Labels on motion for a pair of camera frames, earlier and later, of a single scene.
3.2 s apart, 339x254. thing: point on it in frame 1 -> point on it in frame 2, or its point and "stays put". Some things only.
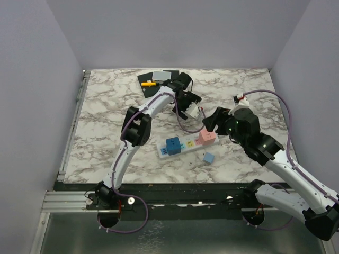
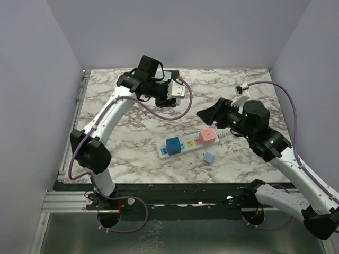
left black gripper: x=191 y=98 -> x=165 y=102
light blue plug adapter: x=208 y=158 stays put
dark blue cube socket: x=173 y=145 stays put
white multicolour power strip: x=187 y=144 stays put
